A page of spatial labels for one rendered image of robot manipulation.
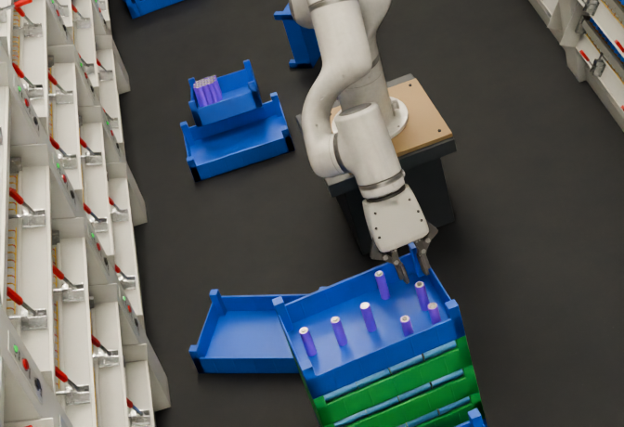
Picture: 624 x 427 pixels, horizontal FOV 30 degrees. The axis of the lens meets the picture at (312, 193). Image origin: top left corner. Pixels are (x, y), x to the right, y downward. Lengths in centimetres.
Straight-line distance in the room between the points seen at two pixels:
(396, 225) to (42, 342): 65
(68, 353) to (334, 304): 51
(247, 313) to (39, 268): 94
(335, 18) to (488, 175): 112
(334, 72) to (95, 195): 94
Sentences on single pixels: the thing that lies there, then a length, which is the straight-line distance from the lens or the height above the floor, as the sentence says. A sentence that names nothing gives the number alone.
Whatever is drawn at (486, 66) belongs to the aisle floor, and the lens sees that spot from 347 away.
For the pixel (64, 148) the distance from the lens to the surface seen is 266.
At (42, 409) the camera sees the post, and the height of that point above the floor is 79.
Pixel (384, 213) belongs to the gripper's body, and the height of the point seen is 62.
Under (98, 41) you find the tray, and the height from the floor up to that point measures 21.
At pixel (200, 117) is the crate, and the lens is 338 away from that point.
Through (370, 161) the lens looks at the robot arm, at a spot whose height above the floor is 71.
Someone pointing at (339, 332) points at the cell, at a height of 44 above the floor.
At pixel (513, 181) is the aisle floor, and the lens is 305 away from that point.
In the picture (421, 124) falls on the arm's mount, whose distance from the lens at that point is 281.
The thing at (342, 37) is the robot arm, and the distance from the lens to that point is 206.
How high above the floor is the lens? 197
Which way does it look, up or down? 38 degrees down
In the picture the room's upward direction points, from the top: 18 degrees counter-clockwise
